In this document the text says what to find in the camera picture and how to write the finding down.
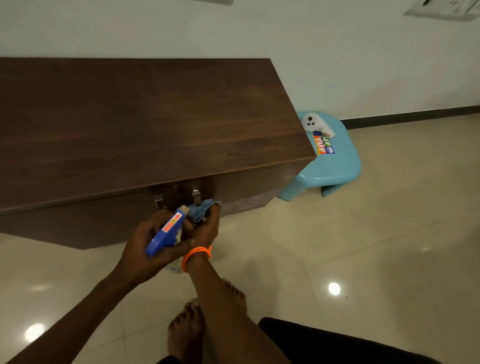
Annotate person's right hand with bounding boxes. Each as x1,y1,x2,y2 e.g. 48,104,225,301
182,204,222,256

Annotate blue cloth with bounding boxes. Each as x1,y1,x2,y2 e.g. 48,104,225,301
186,199,222,225

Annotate person's right forearm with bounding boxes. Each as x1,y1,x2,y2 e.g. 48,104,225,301
187,258,292,364

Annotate black skirting board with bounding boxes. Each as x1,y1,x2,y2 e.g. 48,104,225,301
341,105,480,131

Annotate colourful stool sticker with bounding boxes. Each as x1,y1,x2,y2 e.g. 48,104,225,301
312,131,336,156

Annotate person's left hand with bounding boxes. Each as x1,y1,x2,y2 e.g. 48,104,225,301
119,209,195,288

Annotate person's left forearm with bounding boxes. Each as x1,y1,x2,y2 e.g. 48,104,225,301
5,269,140,364

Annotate person's left foot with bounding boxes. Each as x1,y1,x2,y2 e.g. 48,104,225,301
167,298,205,363

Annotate white handheld controller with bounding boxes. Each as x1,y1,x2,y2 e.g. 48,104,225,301
301,112,336,139

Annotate orange beaded bracelet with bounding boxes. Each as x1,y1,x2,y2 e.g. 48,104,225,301
180,245,213,274

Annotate light blue plastic stool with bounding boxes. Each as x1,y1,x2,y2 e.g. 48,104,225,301
276,110,362,202

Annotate dark wooden cabinet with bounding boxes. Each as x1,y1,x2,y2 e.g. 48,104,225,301
0,57,318,251

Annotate blue-topped spray bottle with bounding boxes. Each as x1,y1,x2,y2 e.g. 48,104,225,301
145,204,190,275

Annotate wide white wall socket plate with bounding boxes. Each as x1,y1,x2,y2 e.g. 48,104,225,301
403,0,480,22

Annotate black trousers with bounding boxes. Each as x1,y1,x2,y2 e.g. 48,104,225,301
155,317,443,364

